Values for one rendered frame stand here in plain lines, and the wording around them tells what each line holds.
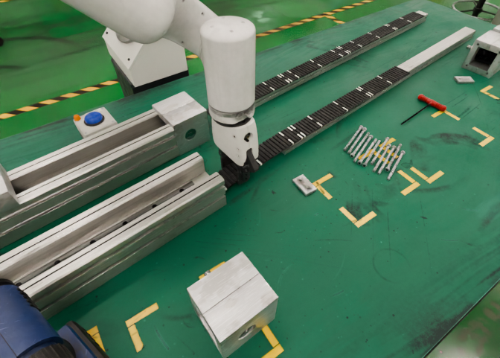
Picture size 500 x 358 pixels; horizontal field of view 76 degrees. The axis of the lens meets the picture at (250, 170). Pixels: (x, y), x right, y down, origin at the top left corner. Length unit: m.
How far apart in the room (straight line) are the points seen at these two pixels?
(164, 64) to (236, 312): 0.79
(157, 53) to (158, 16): 0.59
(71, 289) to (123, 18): 0.42
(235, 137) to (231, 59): 0.15
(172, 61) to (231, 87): 0.57
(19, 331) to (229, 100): 0.39
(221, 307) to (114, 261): 0.22
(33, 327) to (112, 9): 0.36
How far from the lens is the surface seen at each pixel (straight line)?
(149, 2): 0.45
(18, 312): 0.43
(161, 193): 0.66
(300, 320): 0.59
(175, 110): 0.78
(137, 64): 1.04
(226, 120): 0.56
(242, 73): 0.52
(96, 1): 0.45
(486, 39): 1.29
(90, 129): 0.85
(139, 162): 0.75
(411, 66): 1.16
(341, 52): 1.16
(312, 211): 0.69
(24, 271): 0.67
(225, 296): 0.49
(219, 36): 0.49
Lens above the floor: 1.33
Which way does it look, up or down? 48 degrees down
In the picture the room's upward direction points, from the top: straight up
